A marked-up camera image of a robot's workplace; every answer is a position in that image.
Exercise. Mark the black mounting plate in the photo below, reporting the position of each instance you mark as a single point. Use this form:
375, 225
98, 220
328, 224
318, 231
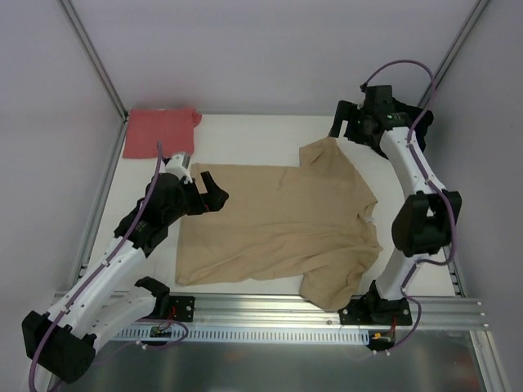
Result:
381, 312
181, 308

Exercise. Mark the white slotted cable duct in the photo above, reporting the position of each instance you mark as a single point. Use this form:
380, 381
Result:
279, 335

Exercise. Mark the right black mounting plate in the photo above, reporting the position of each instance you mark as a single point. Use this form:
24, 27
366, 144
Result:
381, 312

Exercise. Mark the black t shirt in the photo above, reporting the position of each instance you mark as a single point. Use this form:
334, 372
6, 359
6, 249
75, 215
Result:
422, 126

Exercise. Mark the right aluminium frame post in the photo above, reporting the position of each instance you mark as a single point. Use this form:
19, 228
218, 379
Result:
465, 31

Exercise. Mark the folded pink t shirt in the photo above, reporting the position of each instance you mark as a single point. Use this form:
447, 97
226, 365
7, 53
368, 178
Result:
173, 128

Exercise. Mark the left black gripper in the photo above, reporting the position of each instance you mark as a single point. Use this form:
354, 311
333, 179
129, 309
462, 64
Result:
196, 198

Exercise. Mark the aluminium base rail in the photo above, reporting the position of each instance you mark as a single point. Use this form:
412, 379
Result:
275, 311

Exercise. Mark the aluminium frame post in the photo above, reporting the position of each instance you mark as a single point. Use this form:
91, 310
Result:
81, 33
465, 31

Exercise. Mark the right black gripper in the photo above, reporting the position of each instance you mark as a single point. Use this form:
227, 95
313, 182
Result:
354, 122

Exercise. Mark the left aluminium frame post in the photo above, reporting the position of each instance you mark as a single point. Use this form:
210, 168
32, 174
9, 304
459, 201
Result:
81, 33

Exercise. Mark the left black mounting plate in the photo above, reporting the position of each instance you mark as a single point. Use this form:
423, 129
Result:
181, 308

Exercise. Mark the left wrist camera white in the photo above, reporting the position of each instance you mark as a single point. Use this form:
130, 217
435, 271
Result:
178, 165

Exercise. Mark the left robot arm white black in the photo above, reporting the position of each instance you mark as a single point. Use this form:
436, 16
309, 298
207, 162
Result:
64, 340

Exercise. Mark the beige t shirt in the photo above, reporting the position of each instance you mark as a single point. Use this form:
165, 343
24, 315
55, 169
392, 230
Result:
313, 221

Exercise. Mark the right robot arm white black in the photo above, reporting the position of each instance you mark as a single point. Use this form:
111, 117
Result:
426, 222

